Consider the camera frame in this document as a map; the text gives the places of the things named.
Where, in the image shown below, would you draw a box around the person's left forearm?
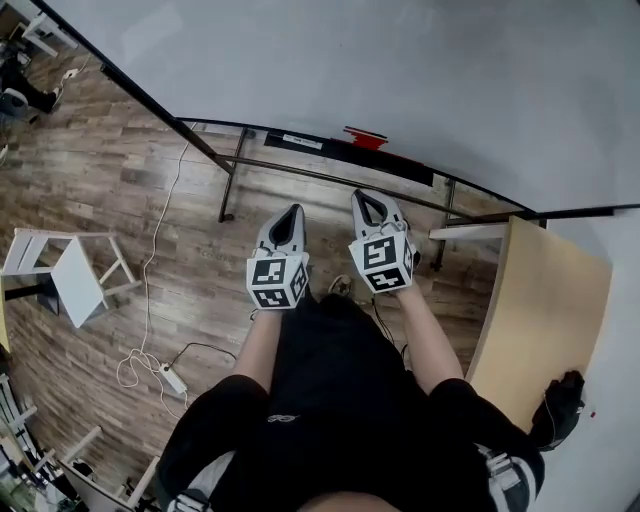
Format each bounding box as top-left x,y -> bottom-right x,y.
231,303 -> 285,397

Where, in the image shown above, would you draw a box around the small white side table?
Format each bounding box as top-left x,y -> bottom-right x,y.
1,226 -> 145,330

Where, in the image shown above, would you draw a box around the white rectangular table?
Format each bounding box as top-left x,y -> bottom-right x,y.
18,0 -> 80,57

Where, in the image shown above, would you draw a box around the person's black clothing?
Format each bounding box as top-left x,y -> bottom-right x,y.
153,293 -> 547,512

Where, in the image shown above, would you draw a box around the white rectangular sticker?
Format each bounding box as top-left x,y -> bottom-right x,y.
281,132 -> 323,150

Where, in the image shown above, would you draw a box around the person's right forearm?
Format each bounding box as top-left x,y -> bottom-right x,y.
393,287 -> 467,397

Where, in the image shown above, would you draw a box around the thin black cable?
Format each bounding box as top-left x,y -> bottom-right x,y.
168,341 -> 239,372

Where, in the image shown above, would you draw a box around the white power strip with cable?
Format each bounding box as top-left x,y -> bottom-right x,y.
53,65 -> 84,99

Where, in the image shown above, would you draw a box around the long white cable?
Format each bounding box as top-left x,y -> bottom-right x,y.
116,124 -> 197,422

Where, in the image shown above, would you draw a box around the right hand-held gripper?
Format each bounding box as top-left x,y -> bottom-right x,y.
347,188 -> 422,297

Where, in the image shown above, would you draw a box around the grey white harness strap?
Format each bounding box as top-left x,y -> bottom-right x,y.
472,441 -> 532,512
162,448 -> 237,512

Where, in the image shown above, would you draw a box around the light wooden table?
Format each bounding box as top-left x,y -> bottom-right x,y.
463,214 -> 615,435

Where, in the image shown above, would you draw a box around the white table frame bar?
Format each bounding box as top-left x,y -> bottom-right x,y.
427,222 -> 510,242

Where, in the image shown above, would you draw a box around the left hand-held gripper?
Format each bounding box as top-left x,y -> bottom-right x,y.
244,202 -> 312,312

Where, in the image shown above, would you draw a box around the person's shoe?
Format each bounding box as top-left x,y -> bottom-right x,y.
326,274 -> 355,300

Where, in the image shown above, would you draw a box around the white table with wooden legs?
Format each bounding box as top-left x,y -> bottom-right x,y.
55,423 -> 162,512

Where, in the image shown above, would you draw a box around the tangled black cables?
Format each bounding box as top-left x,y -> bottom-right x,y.
368,297 -> 414,374

